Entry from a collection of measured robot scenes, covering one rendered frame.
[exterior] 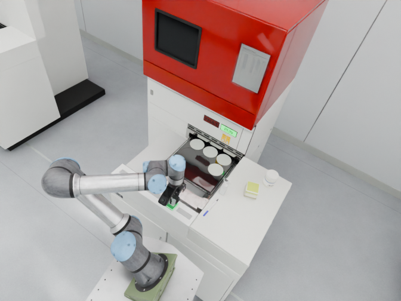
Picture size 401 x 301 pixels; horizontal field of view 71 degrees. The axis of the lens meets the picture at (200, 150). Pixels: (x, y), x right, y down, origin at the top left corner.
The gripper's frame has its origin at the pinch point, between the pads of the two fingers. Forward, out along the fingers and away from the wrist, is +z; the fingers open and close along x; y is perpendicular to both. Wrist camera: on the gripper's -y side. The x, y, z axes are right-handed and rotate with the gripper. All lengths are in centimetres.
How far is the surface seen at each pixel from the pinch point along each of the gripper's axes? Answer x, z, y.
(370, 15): -39, -56, 207
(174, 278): -22.2, 15.7, -25.0
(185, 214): -9.1, 2.1, 0.9
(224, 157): -4, 8, 54
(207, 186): -7.8, 7.8, 27.4
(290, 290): -92, 98, 45
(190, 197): -3.3, 9.7, 15.1
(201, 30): 26, -69, 54
